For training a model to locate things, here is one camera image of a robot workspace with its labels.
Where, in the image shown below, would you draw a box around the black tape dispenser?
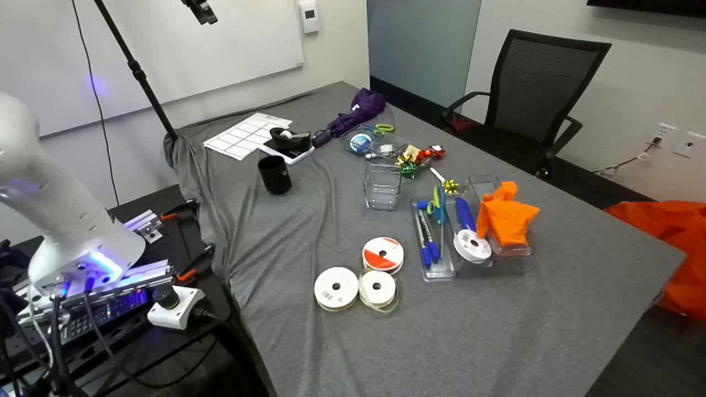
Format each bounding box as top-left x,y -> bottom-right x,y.
268,126 -> 314,153

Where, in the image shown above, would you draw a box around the clear plastic cup container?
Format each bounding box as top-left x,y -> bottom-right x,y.
362,158 -> 404,213

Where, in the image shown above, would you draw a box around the blue white ribbon ball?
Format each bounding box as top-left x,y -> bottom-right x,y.
346,129 -> 375,156

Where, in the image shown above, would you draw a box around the orange white ribbon spool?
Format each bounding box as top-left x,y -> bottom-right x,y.
359,235 -> 408,278

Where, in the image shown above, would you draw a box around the gold gift bow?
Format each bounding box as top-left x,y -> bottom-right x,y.
396,144 -> 423,168

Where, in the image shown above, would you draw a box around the black cup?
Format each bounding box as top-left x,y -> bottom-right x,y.
257,153 -> 293,196

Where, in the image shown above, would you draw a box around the green blue ribbon strip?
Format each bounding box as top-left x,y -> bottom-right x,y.
429,185 -> 450,227

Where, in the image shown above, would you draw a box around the blue pens bundle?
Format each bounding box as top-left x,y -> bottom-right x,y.
412,199 -> 443,271

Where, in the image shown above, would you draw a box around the purple folded umbrella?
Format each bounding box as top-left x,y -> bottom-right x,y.
312,87 -> 389,148

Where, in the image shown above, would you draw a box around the red gift bow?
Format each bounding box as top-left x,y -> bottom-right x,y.
414,144 -> 448,164

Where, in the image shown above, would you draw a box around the cream ribbon spool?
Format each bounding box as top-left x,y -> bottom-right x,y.
358,269 -> 401,317

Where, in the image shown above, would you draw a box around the small yellow gift bow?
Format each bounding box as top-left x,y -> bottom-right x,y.
429,164 -> 464,196

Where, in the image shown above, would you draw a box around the blue marker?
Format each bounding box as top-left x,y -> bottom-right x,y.
453,193 -> 478,231

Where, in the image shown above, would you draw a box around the clear plastic organizer tray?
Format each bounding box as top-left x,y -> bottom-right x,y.
408,173 -> 536,286

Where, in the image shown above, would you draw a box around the white ribbon spool small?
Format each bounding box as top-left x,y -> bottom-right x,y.
450,227 -> 494,267

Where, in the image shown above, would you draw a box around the white grid tray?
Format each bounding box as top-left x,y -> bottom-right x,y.
200,110 -> 293,162

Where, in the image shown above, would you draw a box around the orange folded cloth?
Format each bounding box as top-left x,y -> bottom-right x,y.
475,179 -> 542,250

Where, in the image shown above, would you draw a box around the gray table cloth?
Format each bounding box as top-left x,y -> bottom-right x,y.
164,78 -> 687,397

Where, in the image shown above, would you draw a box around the whiteboard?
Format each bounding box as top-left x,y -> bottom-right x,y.
0,0 -> 307,139

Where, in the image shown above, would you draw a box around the white emergency stop box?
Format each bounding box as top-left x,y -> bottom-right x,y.
145,285 -> 208,332

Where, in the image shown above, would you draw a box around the black equipment cart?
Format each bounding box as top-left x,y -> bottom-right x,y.
0,183 -> 279,397

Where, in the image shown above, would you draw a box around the black mesh office chair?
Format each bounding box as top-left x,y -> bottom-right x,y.
441,29 -> 614,179

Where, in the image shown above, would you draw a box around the black tripod pole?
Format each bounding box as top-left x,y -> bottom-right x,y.
93,0 -> 180,144

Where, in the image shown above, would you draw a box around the orange bag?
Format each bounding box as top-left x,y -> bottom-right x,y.
605,199 -> 706,324

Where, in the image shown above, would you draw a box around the orange handled pliers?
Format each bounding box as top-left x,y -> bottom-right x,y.
159,201 -> 200,225
175,242 -> 219,286

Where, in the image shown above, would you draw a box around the white wall thermostat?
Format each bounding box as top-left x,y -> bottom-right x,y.
296,0 -> 323,34

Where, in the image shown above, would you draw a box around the black camera on stand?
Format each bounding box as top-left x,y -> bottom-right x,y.
180,0 -> 221,27

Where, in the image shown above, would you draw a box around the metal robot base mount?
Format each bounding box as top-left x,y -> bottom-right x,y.
13,258 -> 177,348

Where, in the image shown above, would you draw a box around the black hanging cable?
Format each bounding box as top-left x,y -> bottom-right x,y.
71,0 -> 122,210

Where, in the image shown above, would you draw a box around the white wall outlet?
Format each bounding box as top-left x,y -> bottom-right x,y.
656,121 -> 706,160

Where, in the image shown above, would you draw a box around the wall television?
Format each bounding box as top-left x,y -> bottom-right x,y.
584,0 -> 706,20

